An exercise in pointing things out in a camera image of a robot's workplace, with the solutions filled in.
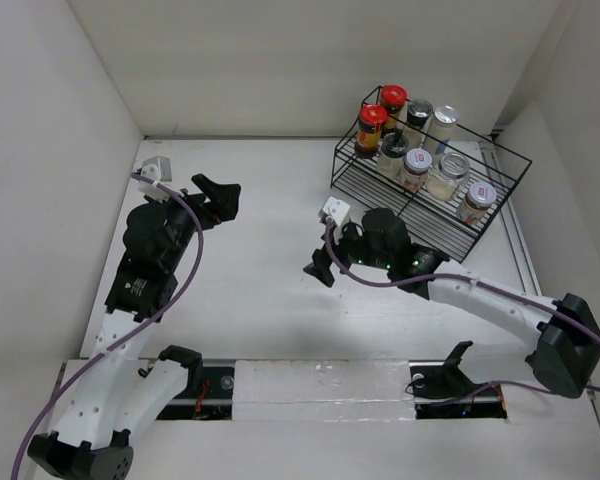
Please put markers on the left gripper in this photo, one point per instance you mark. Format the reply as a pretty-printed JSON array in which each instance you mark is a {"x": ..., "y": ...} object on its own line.
[{"x": 222, "y": 205}]

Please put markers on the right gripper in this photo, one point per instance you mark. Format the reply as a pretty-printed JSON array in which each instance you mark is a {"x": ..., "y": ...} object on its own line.
[{"x": 321, "y": 265}]

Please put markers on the black knob grinder bottle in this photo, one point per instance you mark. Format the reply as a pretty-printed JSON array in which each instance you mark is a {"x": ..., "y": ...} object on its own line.
[{"x": 393, "y": 150}]

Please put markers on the white lid spice jar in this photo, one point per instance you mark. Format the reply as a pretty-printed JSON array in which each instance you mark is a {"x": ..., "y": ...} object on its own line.
[
  {"x": 415, "y": 169},
  {"x": 478, "y": 199}
]

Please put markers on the red lid sauce bottle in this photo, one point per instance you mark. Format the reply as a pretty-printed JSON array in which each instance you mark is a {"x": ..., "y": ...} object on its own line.
[
  {"x": 393, "y": 99},
  {"x": 371, "y": 120}
]

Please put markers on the silver lid glass jar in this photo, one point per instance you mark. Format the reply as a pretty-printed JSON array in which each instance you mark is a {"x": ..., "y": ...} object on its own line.
[{"x": 447, "y": 176}]

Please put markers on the black cap grinder bottle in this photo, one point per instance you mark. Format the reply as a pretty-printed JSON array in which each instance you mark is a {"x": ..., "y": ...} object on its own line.
[{"x": 418, "y": 113}]

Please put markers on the silver lid blue label bottle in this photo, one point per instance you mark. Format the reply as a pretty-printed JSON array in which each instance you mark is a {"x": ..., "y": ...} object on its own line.
[{"x": 440, "y": 130}]

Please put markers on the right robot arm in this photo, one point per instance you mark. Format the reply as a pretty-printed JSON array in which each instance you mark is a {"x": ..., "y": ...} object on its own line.
[{"x": 378, "y": 252}]

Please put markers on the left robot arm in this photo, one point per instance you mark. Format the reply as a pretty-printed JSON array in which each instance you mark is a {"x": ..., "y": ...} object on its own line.
[{"x": 114, "y": 402}]

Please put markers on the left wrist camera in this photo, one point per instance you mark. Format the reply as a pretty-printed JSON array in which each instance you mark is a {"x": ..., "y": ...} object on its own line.
[{"x": 153, "y": 171}]

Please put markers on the black wire rack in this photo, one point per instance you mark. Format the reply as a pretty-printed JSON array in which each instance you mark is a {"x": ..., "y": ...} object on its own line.
[{"x": 431, "y": 221}]

